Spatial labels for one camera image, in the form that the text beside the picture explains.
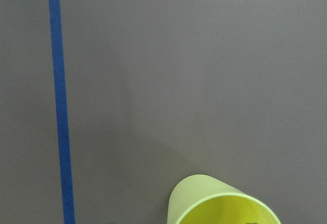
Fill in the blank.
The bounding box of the yellow plastic cup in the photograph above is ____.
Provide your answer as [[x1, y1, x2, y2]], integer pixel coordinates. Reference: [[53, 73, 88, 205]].
[[167, 174, 281, 223]]

